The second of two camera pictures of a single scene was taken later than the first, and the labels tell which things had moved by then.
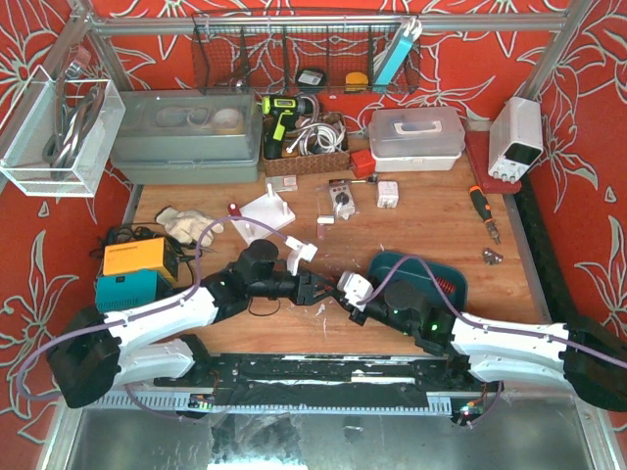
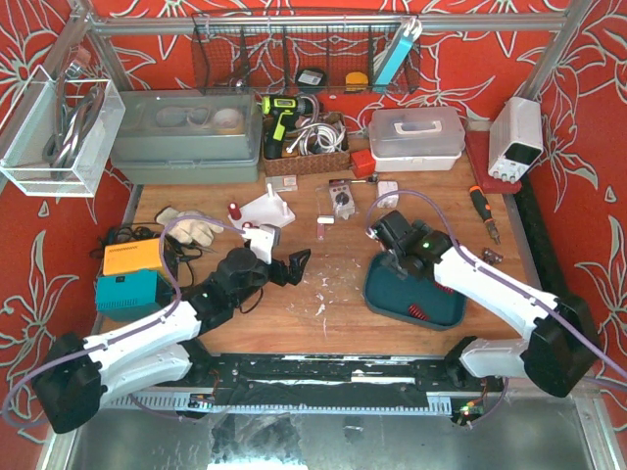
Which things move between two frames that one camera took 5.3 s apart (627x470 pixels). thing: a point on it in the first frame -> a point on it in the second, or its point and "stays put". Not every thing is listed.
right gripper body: [357, 312] -> [388, 230]
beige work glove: [188, 226] stays put
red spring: [234, 210] stays put
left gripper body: [302, 289] -> [282, 269]
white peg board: [269, 209] stays put
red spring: [446, 286] stays put
